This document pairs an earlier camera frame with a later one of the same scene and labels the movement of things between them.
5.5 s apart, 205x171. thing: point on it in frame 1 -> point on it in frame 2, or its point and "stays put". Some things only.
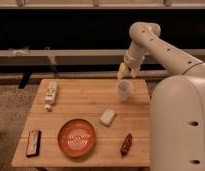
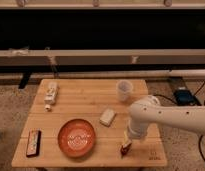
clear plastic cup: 124,88 stays put
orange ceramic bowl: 77,137 stays put
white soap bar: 107,116 stays put
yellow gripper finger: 122,70 -> 125,139
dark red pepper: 125,147 stays put
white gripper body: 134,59 -> 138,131
